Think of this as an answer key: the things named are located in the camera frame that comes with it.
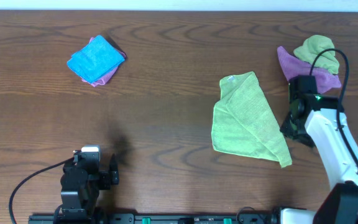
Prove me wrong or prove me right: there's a large green microfiber cloth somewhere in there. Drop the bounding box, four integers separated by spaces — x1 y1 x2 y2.
211 72 292 168

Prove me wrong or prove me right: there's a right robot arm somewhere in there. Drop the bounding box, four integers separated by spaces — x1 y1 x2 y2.
279 93 358 223

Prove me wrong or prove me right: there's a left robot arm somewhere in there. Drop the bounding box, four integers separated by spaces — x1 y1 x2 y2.
53 151 119 223

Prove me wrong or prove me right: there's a crumpled purple cloth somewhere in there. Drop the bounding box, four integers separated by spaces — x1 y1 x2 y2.
277 46 342 94

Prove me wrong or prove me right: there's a crumpled green cloth top right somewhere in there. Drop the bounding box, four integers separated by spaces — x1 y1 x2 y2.
293 35 339 75

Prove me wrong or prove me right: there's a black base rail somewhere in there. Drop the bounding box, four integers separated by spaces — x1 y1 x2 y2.
28 213 280 224

